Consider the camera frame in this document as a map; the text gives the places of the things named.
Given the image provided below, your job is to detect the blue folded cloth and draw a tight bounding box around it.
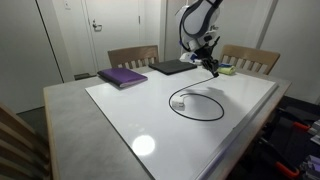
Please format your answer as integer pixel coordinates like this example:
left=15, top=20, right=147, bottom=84
left=219, top=63, right=233, bottom=68

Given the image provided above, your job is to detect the wooden chair far left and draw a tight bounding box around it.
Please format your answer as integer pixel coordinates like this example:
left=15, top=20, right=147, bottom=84
left=108, top=45, right=159, bottom=69

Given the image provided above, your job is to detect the purple notebook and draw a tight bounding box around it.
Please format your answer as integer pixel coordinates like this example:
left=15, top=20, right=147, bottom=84
left=98, top=68, right=147, bottom=88

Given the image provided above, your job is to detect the wooden chair far right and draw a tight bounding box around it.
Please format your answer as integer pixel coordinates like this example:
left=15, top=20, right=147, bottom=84
left=220, top=44, right=280, bottom=75

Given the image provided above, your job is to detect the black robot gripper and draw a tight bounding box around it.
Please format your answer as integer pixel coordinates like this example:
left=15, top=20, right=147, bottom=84
left=196, top=46, right=219, bottom=78

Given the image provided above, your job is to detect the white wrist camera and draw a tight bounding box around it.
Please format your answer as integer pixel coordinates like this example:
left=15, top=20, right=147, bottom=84
left=179, top=52, right=202, bottom=66

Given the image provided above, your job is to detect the white light switch plate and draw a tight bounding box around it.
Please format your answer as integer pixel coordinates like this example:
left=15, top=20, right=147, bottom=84
left=64, top=0, right=71, bottom=10

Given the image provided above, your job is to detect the black charging cable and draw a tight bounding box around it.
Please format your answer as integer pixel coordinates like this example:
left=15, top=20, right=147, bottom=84
left=168, top=75, right=225, bottom=122

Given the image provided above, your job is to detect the yellow-green folded cloth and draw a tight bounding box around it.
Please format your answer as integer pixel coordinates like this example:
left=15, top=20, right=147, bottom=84
left=218, top=66, right=235, bottom=75

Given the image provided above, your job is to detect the wooden chair near corner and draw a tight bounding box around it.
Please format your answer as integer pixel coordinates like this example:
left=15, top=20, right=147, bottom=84
left=0, top=104, right=52, bottom=180

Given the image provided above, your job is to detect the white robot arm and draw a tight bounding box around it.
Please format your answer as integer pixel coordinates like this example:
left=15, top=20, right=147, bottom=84
left=175, top=0, right=223, bottom=78

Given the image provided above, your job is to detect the orange black clamp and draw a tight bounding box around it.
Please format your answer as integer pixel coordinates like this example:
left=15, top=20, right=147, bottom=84
left=258, top=138, right=300, bottom=179

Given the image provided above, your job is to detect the white whiteboard mat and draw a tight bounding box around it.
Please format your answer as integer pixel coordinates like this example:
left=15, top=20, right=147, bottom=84
left=87, top=68, right=277, bottom=180

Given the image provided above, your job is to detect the silver door handle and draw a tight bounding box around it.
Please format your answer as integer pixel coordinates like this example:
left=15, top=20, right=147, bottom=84
left=92, top=19, right=102, bottom=32

